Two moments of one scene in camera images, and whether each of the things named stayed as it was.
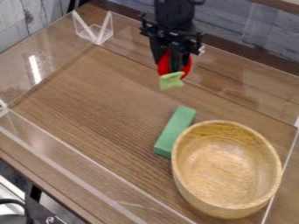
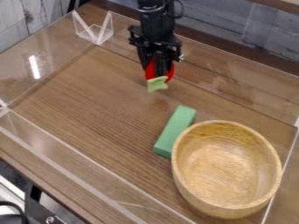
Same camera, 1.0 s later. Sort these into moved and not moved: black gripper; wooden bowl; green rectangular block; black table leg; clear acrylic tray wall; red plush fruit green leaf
Moved: black gripper; red plush fruit green leaf
Not moved: black table leg; clear acrylic tray wall; green rectangular block; wooden bowl
